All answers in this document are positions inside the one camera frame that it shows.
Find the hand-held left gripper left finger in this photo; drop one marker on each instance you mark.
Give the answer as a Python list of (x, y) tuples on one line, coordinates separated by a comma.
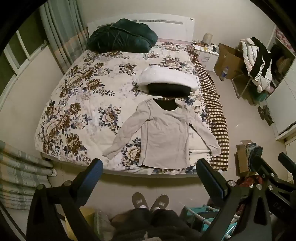
[(97, 169)]

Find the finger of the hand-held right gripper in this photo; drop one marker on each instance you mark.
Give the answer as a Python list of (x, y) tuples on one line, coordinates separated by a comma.
[(286, 159), (262, 165)]

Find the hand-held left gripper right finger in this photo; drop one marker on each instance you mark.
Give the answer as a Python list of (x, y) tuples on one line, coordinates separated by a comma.
[(214, 183)]

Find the grey long-sleeve shirt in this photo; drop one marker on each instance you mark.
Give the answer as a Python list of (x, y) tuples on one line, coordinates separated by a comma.
[(161, 139)]

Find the folded denim clothes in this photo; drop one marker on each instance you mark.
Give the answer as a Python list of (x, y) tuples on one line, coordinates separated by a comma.
[(254, 151)]

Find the clothes pile on chair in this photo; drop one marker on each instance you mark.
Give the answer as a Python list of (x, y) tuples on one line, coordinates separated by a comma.
[(247, 55)]

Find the small cardboard box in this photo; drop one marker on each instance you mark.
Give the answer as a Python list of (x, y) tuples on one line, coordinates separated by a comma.
[(241, 160)]

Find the red cloth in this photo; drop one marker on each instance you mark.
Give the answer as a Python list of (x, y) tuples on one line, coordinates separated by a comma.
[(247, 182)]

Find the teal storage rack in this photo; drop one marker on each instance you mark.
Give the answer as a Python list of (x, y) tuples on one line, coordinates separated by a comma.
[(201, 219)]

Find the dark floor slipper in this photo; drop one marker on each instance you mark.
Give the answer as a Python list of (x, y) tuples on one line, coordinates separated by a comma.
[(261, 112), (269, 117)]

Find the yellow box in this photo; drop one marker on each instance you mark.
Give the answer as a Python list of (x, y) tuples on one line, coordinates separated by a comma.
[(86, 215)]

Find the person's left grey slipper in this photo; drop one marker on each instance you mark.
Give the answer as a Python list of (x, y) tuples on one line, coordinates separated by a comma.
[(139, 200)]

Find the person's grey slipper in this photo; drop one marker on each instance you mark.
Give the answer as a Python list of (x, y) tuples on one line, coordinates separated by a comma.
[(139, 200), (160, 202)]

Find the white wardrobe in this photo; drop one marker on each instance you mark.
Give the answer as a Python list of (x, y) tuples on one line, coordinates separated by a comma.
[(283, 104)]

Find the person's right grey slipper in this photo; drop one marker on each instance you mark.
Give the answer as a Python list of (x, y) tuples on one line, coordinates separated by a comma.
[(160, 202)]

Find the crumpled plastic bottle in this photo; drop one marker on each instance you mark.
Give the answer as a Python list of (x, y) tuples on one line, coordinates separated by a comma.
[(104, 227)]

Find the floral bed blanket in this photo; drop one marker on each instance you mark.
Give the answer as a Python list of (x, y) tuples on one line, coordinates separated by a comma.
[(92, 104)]

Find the green basket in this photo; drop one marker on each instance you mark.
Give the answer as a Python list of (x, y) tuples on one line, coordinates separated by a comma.
[(261, 96)]

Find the person's legs in dark pants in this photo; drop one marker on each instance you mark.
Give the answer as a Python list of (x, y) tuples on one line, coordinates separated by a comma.
[(157, 224)]

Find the brown checked blanket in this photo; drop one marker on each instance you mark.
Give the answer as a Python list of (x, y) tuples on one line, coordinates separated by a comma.
[(215, 111)]

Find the pale green striped curtain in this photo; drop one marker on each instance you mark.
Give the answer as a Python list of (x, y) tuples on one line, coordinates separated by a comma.
[(20, 176), (62, 34)]

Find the metal folding chair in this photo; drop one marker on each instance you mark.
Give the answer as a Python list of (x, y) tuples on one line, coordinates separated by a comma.
[(240, 85)]

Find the clear water bottle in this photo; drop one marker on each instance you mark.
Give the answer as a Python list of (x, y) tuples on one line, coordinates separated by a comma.
[(224, 74)]

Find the black folded cloth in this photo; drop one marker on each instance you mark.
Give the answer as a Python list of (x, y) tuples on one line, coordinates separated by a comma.
[(168, 90)]

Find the black striped jacket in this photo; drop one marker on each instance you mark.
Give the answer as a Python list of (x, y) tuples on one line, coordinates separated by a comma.
[(260, 58)]

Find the large cardboard box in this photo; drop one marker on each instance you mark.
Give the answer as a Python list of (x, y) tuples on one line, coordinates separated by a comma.
[(227, 60)]

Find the white folded pillow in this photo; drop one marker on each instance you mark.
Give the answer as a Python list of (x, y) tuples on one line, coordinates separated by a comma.
[(168, 76)]

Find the white nightstand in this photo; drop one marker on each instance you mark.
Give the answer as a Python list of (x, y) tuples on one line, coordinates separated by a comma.
[(208, 59)]

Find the dark mug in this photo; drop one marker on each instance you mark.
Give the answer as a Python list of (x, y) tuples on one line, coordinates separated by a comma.
[(214, 48)]

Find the dark green duvet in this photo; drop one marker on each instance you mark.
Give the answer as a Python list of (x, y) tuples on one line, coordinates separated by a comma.
[(120, 37)]

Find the white framed window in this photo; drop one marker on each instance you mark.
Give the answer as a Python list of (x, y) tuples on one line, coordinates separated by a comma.
[(20, 53)]

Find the white bed headboard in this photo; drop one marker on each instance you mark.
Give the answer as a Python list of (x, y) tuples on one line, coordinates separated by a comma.
[(175, 30)]

